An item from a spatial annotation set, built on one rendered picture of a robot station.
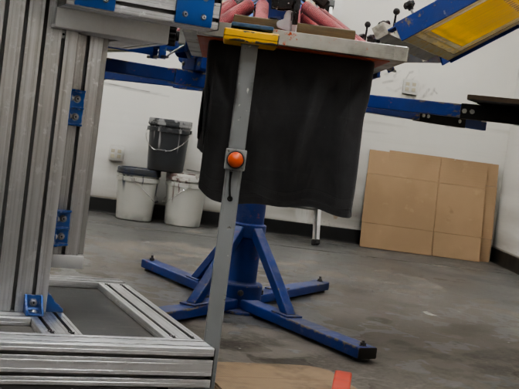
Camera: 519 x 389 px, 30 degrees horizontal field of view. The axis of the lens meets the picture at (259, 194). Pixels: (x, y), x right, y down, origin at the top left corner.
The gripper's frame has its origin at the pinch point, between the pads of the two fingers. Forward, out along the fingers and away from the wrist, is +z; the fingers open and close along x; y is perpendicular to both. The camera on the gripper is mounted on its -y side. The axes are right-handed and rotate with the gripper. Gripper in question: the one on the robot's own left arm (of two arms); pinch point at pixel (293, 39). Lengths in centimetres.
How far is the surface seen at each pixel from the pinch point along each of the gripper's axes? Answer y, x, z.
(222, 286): 15, 52, 66
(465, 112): -70, -67, 13
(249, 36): 14, 56, 6
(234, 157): 15, 56, 34
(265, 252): -4, -97, 74
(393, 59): -24.1, 32.8, 5.6
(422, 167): -136, -435, 40
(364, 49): -16.4, 32.8, 3.8
